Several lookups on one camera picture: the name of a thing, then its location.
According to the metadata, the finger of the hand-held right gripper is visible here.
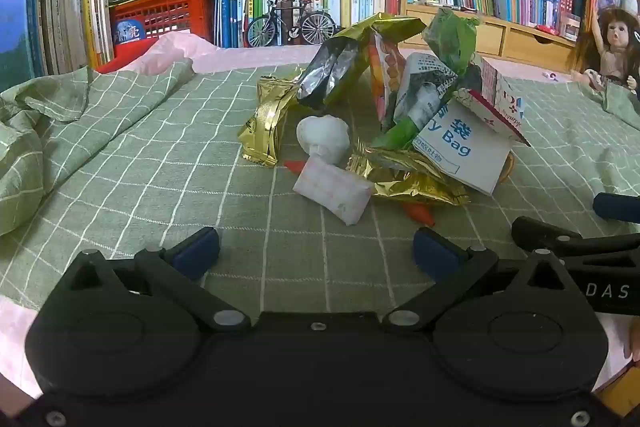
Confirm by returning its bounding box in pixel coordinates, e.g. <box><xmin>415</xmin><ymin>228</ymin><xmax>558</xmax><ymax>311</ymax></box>
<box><xmin>592</xmin><ymin>193</ymin><xmax>640</xmax><ymax>224</ymax></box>
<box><xmin>511</xmin><ymin>216</ymin><xmax>640</xmax><ymax>260</ymax></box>

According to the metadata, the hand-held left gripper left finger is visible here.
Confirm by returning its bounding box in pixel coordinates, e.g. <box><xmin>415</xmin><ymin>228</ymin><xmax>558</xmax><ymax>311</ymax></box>
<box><xmin>45</xmin><ymin>228</ymin><xmax>251</xmax><ymax>333</ymax></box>

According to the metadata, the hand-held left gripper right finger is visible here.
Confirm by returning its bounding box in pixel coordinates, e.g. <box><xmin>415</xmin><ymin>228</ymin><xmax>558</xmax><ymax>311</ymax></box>
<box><xmin>384</xmin><ymin>228</ymin><xmax>596</xmax><ymax>333</ymax></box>

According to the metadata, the translucent green plastic wrapper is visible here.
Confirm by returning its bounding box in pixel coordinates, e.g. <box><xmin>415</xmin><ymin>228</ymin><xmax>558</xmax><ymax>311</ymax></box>
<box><xmin>370</xmin><ymin>117</ymin><xmax>432</xmax><ymax>152</ymax></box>

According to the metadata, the grey printed plastic wrapper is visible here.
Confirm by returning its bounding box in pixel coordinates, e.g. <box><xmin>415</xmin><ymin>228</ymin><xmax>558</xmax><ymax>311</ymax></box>
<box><xmin>392</xmin><ymin>52</ymin><xmax>458</xmax><ymax>128</ymax></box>

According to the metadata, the row of thin picture books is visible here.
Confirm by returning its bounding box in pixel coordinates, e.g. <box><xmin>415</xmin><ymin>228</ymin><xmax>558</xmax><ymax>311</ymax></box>
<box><xmin>39</xmin><ymin>0</ymin><xmax>117</xmax><ymax>75</ymax></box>

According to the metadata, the person's right hand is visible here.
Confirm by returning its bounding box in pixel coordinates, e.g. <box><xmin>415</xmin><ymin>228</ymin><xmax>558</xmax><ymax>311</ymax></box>
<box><xmin>625</xmin><ymin>318</ymin><xmax>640</xmax><ymax>363</ymax></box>

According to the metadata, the crumpled gold foil packet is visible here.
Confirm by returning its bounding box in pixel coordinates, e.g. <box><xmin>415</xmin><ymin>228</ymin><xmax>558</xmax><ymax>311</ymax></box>
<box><xmin>347</xmin><ymin>142</ymin><xmax>471</xmax><ymax>206</ymax></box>

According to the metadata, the white paper bag blue print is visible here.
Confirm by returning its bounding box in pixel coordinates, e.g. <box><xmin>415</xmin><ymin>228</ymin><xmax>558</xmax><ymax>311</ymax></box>
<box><xmin>412</xmin><ymin>99</ymin><xmax>513</xmax><ymax>196</ymax></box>

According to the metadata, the green checked blanket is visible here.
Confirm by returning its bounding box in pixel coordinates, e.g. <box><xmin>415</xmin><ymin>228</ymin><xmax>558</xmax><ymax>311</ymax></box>
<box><xmin>0</xmin><ymin>57</ymin><xmax>640</xmax><ymax>314</ymax></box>

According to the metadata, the white pink tissue packet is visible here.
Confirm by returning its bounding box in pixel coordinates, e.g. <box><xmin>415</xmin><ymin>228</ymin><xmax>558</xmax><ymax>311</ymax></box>
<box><xmin>292</xmin><ymin>156</ymin><xmax>376</xmax><ymax>226</ymax></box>

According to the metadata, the white pink paper carton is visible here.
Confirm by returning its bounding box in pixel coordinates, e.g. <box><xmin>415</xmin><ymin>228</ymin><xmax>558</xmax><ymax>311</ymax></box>
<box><xmin>452</xmin><ymin>54</ymin><xmax>531</xmax><ymax>148</ymax></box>

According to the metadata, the gold foil snack packet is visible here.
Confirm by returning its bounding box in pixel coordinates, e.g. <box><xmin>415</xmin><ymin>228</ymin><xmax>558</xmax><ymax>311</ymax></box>
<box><xmin>237</xmin><ymin>77</ymin><xmax>301</xmax><ymax>168</ymax></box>

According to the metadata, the doll with brown hair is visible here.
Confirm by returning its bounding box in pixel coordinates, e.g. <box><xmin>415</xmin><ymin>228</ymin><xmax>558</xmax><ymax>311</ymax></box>
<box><xmin>570</xmin><ymin>7</ymin><xmax>640</xmax><ymax>96</ymax></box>

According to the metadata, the orange snack wrapper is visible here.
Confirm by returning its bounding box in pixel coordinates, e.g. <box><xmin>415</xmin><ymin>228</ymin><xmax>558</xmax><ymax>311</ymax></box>
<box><xmin>367</xmin><ymin>32</ymin><xmax>408</xmax><ymax>130</ymax></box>

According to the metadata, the wooden drawer organizer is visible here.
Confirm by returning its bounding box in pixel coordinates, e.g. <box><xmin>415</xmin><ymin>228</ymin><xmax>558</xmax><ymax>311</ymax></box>
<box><xmin>397</xmin><ymin>0</ymin><xmax>581</xmax><ymax>60</ymax></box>

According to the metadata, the opened gold foil bag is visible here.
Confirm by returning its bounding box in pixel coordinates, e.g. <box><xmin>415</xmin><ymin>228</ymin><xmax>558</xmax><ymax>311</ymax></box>
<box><xmin>295</xmin><ymin>13</ymin><xmax>428</xmax><ymax>112</ymax></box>

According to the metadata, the red plastic crate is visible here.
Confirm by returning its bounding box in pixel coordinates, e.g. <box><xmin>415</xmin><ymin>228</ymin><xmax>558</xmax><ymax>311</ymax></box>
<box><xmin>109</xmin><ymin>0</ymin><xmax>217</xmax><ymax>54</ymax></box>

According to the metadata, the model bicycle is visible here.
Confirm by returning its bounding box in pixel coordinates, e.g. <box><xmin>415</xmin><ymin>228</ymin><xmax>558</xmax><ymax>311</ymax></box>
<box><xmin>246</xmin><ymin>0</ymin><xmax>337</xmax><ymax>48</ymax></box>

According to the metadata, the large blue picture book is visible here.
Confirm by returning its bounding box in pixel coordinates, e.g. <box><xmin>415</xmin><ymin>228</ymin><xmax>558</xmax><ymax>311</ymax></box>
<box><xmin>0</xmin><ymin>0</ymin><xmax>42</xmax><ymax>78</ymax></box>

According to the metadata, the small picture frame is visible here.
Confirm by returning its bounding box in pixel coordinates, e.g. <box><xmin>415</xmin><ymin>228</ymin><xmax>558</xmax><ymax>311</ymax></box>
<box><xmin>559</xmin><ymin>12</ymin><xmax>581</xmax><ymax>40</ymax></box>

